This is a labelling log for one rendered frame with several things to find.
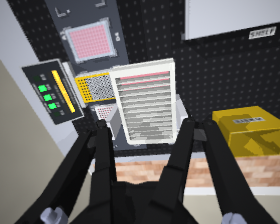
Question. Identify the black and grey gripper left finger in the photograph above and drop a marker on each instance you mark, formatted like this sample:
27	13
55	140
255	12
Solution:
58	199

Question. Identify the pink and pale blue well plate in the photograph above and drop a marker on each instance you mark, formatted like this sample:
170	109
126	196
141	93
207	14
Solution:
90	41

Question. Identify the white well plate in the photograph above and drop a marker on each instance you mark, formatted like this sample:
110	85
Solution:
104	110

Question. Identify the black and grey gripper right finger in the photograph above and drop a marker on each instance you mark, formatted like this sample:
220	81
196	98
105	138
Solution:
237	202

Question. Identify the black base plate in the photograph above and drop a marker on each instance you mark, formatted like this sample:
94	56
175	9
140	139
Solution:
217	72

